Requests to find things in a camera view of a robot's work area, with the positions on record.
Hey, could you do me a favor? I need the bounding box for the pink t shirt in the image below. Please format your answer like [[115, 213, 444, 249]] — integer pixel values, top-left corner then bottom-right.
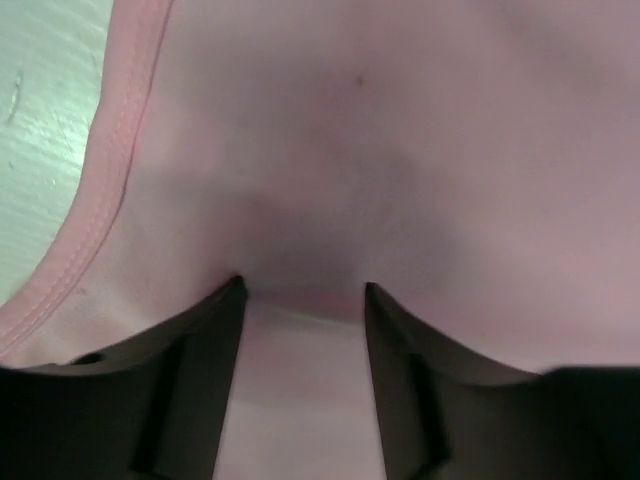
[[1, 1, 639, 479]]

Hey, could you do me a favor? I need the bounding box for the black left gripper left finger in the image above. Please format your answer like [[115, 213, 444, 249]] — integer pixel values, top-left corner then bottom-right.
[[1, 277, 247, 479]]

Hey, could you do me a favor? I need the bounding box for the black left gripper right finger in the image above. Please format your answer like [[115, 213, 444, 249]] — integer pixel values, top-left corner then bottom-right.
[[364, 283, 639, 480]]

